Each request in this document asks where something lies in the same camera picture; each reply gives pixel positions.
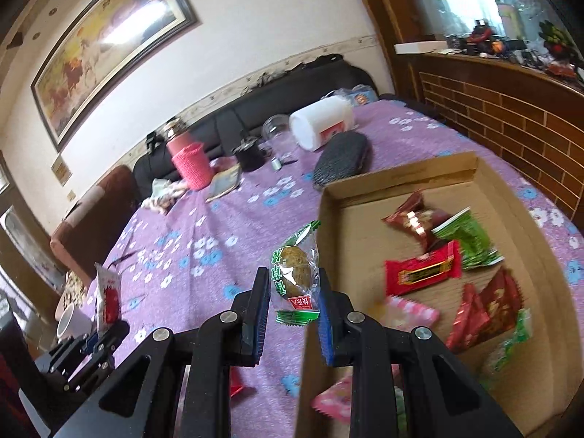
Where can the shiny red packet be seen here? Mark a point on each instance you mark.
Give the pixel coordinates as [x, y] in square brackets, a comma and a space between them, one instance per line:
[470, 319]

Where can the dark green candy packet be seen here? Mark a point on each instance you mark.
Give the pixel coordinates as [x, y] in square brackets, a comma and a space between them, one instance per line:
[511, 342]

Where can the white jar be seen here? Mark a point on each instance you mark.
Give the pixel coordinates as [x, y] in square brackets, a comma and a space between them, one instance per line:
[319, 121]

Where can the pink knit-sleeved bottle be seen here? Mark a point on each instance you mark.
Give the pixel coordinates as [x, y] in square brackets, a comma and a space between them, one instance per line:
[191, 169]

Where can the bright red packet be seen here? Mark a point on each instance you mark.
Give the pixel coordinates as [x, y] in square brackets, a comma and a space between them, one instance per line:
[422, 271]

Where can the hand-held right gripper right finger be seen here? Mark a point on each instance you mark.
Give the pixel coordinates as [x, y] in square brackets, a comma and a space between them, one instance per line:
[325, 324]

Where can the red and black toy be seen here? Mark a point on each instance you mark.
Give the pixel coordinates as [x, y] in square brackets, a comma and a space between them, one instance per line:
[483, 36]

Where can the small wall plaque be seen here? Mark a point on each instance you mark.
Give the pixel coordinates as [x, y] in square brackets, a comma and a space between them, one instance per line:
[61, 171]

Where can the green triangular packet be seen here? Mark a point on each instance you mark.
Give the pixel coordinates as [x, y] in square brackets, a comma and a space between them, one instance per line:
[465, 237]

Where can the small red packet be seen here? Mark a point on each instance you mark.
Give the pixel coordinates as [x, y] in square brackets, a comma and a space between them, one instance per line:
[237, 385]

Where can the clear plastic cup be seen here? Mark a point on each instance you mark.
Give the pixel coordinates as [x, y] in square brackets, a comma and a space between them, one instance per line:
[276, 130]

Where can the purple floral tablecloth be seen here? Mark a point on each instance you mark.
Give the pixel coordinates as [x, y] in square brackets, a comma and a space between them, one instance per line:
[219, 219]

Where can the wooden sideboard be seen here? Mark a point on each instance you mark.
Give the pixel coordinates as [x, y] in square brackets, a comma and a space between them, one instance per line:
[502, 114]

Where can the dark red zigzag packet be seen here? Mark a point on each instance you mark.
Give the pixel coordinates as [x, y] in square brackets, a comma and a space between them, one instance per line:
[410, 219]

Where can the cardboard box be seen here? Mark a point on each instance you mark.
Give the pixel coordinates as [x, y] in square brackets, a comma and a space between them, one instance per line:
[365, 200]

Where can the white mug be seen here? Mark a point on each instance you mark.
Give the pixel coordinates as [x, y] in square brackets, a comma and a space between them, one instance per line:
[73, 324]

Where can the pink checkered packet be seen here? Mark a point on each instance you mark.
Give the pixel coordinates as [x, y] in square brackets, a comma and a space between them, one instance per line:
[410, 314]

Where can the white flat box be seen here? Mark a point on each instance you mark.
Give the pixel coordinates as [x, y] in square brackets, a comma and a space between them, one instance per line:
[419, 47]

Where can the small black container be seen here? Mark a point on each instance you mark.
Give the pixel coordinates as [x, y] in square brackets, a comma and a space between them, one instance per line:
[248, 155]

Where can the framed wall painting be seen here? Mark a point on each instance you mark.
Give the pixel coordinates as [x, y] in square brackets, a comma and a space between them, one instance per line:
[105, 50]

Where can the blue printed box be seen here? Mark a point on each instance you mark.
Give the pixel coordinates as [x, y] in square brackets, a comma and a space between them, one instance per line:
[362, 96]

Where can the clear green cookie packet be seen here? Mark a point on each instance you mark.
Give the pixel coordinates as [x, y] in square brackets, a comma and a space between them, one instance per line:
[296, 273]

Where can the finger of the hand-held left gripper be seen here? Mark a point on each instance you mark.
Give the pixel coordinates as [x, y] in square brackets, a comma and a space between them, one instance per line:
[73, 351]
[107, 342]

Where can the brown chair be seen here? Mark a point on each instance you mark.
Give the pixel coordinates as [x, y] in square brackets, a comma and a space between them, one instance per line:
[91, 219]

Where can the black clamp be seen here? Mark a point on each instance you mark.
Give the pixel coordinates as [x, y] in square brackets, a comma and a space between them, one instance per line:
[153, 140]

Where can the folded olive cloth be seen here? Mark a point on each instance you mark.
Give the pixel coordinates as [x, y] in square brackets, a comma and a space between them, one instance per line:
[223, 182]

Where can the black sofa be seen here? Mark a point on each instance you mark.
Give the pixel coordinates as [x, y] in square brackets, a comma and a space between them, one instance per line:
[255, 114]

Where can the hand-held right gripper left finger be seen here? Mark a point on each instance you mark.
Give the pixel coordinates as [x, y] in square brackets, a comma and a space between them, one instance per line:
[260, 319]

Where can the pink snack packet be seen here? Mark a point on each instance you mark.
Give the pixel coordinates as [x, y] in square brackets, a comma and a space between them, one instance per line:
[335, 397]

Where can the red and white long packet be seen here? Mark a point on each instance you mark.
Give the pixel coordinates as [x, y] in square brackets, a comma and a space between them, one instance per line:
[107, 303]

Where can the patterned cushion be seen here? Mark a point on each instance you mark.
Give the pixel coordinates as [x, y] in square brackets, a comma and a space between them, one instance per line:
[73, 292]

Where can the brown gold-print packet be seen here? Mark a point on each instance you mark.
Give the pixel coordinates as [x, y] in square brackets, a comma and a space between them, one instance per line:
[502, 301]

